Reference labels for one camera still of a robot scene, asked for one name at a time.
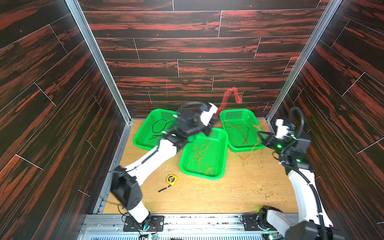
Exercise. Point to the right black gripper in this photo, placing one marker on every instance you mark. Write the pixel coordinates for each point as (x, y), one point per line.
(270, 141)

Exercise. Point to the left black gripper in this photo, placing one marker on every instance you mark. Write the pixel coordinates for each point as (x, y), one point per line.
(208, 125)

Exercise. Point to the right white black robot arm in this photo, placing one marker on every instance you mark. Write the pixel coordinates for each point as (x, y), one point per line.
(290, 144)

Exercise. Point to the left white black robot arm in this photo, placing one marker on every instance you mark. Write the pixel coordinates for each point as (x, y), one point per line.
(191, 119)

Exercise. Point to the right green plastic basket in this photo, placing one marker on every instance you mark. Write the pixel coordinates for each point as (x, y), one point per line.
(242, 128)

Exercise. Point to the green plastic basket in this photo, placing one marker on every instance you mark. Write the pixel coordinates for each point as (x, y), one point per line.
(205, 156)
(242, 128)
(157, 122)

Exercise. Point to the middle green plastic basket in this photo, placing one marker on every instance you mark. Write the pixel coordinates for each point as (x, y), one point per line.
(205, 156)

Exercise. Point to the left green plastic basket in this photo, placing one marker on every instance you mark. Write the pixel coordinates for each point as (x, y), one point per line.
(157, 122)

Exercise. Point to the yellow tape measure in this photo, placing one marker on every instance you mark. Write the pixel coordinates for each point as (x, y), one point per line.
(170, 180)

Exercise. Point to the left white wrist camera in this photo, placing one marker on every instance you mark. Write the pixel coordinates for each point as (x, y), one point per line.
(207, 115)

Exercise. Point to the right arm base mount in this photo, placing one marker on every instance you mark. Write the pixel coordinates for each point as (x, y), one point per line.
(252, 222)

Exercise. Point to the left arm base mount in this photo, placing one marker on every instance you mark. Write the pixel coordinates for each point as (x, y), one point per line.
(153, 223)

